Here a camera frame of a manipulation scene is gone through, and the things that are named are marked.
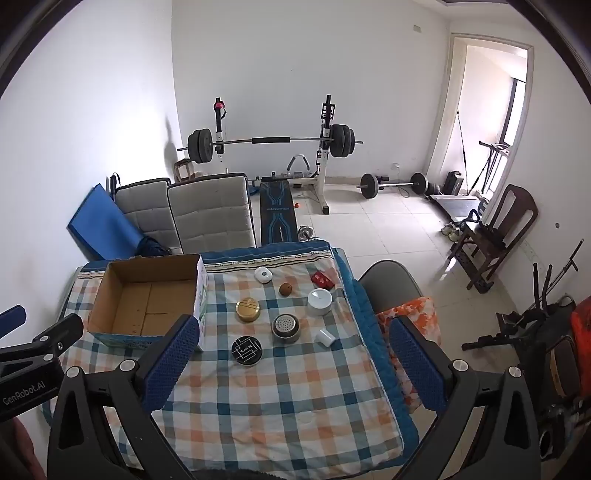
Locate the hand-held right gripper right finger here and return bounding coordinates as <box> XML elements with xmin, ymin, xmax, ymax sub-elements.
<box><xmin>389</xmin><ymin>316</ymin><xmax>544</xmax><ymax>480</ymax></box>

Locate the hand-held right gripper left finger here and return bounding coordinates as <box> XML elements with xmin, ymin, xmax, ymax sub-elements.
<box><xmin>46</xmin><ymin>314</ymin><xmax>201</xmax><ymax>480</ymax></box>

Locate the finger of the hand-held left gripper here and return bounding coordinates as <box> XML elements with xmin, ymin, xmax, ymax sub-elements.
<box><xmin>0</xmin><ymin>313</ymin><xmax>85</xmax><ymax>366</ymax></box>
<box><xmin>0</xmin><ymin>304</ymin><xmax>27</xmax><ymax>331</ymax></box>

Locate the cardboard box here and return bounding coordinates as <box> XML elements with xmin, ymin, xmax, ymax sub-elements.
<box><xmin>87</xmin><ymin>253</ymin><xmax>208</xmax><ymax>354</ymax></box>

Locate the black round tin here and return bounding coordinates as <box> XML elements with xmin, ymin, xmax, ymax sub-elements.
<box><xmin>231</xmin><ymin>337</ymin><xmax>264</xmax><ymax>366</ymax></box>

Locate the gold round tin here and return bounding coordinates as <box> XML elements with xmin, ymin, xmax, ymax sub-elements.
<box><xmin>235</xmin><ymin>298</ymin><xmax>262</xmax><ymax>323</ymax></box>

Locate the white round jar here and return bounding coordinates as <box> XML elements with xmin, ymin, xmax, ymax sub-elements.
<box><xmin>307</xmin><ymin>288</ymin><xmax>333</xmax><ymax>317</ymax></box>

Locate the metal strainer cup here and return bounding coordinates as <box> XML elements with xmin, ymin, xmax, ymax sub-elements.
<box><xmin>271</xmin><ymin>314</ymin><xmax>300</xmax><ymax>344</ymax></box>

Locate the person's left forearm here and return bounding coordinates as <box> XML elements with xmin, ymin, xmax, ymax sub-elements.
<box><xmin>0</xmin><ymin>415</ymin><xmax>40</xmax><ymax>480</ymax></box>

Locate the grey plastic chair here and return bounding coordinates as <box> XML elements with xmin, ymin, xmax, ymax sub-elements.
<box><xmin>358</xmin><ymin>260</ymin><xmax>423</xmax><ymax>315</ymax></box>

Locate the dark blue knit cloth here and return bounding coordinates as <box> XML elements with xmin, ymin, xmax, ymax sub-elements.
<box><xmin>134</xmin><ymin>235</ymin><xmax>171</xmax><ymax>257</ymax></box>

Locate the checked blanket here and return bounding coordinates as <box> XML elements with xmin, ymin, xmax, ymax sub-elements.
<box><xmin>41</xmin><ymin>240</ymin><xmax>421</xmax><ymax>472</ymax></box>

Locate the blue foam mat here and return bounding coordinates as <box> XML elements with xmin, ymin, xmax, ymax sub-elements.
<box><xmin>67</xmin><ymin>183</ymin><xmax>144</xmax><ymax>261</ymax></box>

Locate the brown round case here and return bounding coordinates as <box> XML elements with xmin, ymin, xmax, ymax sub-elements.
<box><xmin>549</xmin><ymin>337</ymin><xmax>583</xmax><ymax>398</ymax></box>

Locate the pale quilted cushion panel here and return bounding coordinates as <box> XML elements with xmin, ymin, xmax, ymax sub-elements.
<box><xmin>115</xmin><ymin>178</ymin><xmax>174</xmax><ymax>254</ymax></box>
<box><xmin>167</xmin><ymin>173</ymin><xmax>257</xmax><ymax>256</ymax></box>

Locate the red bag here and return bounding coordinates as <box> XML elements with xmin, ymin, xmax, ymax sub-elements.
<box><xmin>570</xmin><ymin>309</ymin><xmax>591</xmax><ymax>352</ymax></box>

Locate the dark wooden chair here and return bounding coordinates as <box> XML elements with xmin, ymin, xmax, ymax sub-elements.
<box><xmin>447</xmin><ymin>184</ymin><xmax>539</xmax><ymax>292</ymax></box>

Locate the short barbell with black plates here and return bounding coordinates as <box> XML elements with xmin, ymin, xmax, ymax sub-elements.
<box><xmin>359</xmin><ymin>172</ymin><xmax>428</xmax><ymax>199</ymax></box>

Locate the black weight bench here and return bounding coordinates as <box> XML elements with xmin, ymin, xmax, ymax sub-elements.
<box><xmin>259</xmin><ymin>181</ymin><xmax>298</xmax><ymax>244</ymax></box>

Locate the long barbell with black plates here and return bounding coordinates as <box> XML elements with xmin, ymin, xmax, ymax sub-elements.
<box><xmin>177</xmin><ymin>124</ymin><xmax>363</xmax><ymax>164</ymax></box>

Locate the black metal frame pile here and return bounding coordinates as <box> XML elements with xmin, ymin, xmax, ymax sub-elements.
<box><xmin>462</xmin><ymin>240</ymin><xmax>591</xmax><ymax>462</ymax></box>

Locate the silver curved handle bar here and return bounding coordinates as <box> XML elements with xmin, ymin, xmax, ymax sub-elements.
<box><xmin>286</xmin><ymin>153</ymin><xmax>311</xmax><ymax>178</ymax></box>

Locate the white door frame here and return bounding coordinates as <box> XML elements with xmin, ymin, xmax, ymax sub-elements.
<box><xmin>425</xmin><ymin>32</ymin><xmax>535</xmax><ymax>199</ymax></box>

